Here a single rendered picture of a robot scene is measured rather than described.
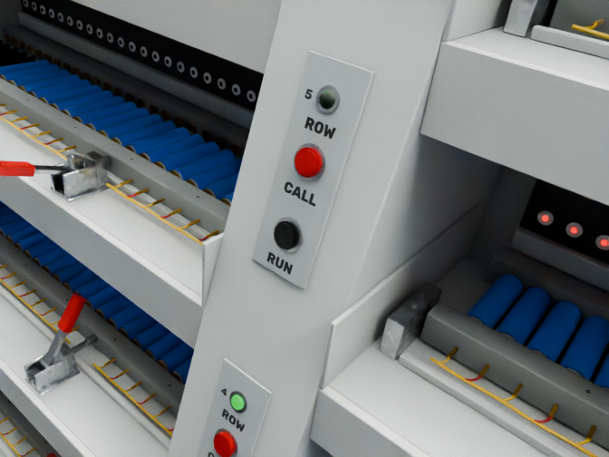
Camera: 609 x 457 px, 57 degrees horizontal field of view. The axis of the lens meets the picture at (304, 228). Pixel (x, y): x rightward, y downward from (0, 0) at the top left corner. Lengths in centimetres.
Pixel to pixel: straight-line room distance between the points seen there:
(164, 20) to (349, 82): 15
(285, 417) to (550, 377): 15
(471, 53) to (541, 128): 4
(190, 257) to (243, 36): 16
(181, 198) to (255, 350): 15
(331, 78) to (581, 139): 12
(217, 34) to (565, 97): 20
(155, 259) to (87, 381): 21
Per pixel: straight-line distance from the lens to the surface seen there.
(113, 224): 45
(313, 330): 32
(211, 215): 42
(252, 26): 34
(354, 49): 29
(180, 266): 40
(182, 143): 53
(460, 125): 27
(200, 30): 37
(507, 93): 26
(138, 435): 54
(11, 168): 46
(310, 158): 29
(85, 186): 49
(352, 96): 29
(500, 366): 35
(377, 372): 34
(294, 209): 31
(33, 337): 64
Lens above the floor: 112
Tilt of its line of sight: 20 degrees down
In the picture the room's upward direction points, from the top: 17 degrees clockwise
